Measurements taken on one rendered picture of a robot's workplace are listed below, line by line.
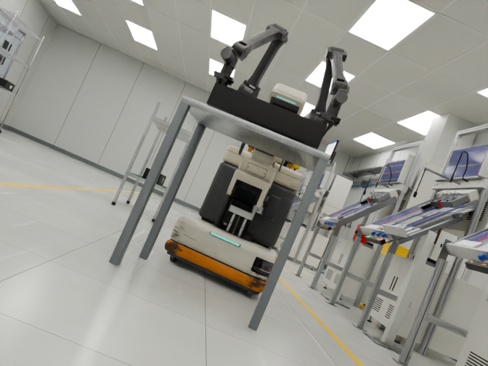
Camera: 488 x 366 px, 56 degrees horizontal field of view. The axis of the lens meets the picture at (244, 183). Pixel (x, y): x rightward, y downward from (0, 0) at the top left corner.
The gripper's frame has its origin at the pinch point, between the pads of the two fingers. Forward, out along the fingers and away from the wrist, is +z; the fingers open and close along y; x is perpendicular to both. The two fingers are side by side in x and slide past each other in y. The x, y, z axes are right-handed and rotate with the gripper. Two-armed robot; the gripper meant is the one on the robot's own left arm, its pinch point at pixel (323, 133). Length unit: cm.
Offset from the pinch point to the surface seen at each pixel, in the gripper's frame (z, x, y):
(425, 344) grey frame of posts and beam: 83, 137, 125
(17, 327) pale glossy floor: 96, -120, -45
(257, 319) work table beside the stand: 89, -23, 4
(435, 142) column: -169, 470, 154
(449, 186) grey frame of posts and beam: -43, 179, 113
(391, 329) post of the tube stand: 80, 101, 89
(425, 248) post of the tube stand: 22, 100, 91
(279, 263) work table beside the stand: 64, -24, 4
